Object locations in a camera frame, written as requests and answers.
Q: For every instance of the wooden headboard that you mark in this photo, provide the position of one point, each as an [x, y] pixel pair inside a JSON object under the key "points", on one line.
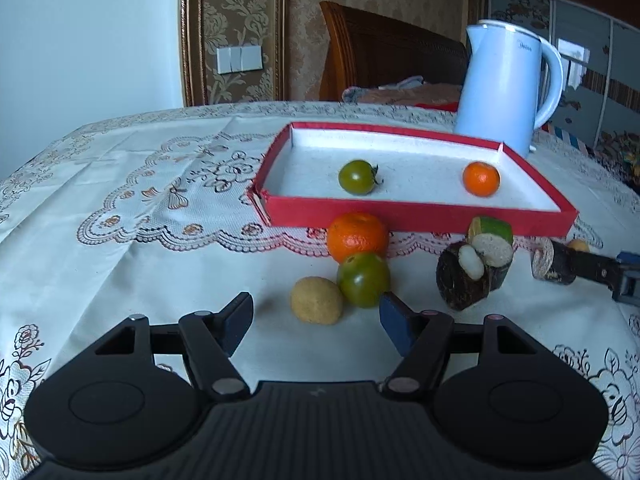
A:
{"points": [[390, 50]]}

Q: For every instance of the small tan fruit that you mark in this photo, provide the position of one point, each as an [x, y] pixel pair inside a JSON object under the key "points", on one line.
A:
{"points": [[579, 246]]}

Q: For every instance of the tan round fruit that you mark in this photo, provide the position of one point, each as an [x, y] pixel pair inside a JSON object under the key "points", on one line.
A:
{"points": [[316, 300]]}

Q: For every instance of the white wall switch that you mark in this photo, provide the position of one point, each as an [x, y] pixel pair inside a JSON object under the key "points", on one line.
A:
{"points": [[240, 57]]}

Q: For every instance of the striped colourful cloth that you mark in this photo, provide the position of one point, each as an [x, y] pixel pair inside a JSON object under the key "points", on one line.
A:
{"points": [[567, 137]]}

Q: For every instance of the dark chunk with tan face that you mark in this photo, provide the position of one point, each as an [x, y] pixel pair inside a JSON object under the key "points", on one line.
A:
{"points": [[544, 260]]}

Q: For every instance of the gilded wall panel frame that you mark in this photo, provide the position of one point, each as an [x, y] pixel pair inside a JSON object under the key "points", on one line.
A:
{"points": [[232, 10]]}

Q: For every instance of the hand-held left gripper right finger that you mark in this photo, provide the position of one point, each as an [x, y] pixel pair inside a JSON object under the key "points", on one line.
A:
{"points": [[395, 322]]}

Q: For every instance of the patterned sliding wardrobe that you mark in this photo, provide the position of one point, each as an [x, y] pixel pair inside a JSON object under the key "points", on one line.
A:
{"points": [[590, 60]]}

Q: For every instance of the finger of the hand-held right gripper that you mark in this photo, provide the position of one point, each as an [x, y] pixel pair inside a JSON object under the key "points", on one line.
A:
{"points": [[595, 266]]}

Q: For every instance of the white electric kettle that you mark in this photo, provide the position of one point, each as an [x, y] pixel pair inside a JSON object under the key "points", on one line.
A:
{"points": [[500, 85]]}

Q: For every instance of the red cardboard tray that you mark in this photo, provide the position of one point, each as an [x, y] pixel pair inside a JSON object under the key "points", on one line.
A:
{"points": [[400, 210]]}

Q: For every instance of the crumpled bedding pile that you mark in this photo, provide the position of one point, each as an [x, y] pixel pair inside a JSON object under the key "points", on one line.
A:
{"points": [[400, 91]]}

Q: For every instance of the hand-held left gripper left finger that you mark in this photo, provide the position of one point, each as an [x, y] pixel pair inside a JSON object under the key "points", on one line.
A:
{"points": [[237, 322]]}

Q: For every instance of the small orange tangerine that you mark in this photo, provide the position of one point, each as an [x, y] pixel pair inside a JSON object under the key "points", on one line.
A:
{"points": [[481, 178]]}

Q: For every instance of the green tomato with stem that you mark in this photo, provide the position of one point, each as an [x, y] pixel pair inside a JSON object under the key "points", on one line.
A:
{"points": [[356, 176]]}

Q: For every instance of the large orange tangerine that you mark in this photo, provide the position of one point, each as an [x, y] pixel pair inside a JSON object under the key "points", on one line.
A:
{"points": [[357, 237]]}

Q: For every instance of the green fruit chunk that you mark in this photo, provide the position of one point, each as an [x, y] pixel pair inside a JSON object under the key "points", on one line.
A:
{"points": [[495, 226]]}

